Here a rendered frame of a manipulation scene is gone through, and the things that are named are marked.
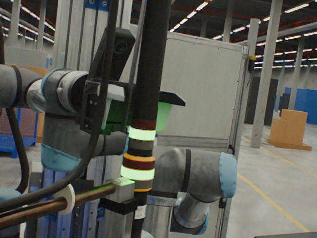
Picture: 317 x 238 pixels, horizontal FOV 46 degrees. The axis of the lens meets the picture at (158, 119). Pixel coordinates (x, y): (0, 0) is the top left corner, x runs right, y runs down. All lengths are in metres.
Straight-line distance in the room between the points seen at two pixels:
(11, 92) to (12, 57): 10.19
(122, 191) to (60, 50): 0.97
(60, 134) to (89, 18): 0.75
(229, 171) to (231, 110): 1.82
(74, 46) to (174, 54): 1.22
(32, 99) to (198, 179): 0.48
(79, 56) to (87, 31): 0.09
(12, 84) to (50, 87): 0.35
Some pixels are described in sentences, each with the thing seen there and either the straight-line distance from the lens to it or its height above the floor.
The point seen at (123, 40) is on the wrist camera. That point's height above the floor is 1.73.
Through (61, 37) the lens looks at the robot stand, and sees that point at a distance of 1.39.
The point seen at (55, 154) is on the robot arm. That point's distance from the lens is 0.73.
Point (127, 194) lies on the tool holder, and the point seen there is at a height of 1.54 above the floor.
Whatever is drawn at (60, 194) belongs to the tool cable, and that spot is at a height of 1.55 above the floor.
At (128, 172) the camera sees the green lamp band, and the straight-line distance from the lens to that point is 0.49.
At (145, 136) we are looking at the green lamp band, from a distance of 0.49.
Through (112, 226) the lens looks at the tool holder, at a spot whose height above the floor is 1.49.
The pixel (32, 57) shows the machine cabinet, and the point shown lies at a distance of 11.12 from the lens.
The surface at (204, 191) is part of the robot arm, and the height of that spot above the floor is 1.41.
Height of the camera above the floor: 1.68
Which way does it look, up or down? 6 degrees down
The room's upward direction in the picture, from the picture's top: 7 degrees clockwise
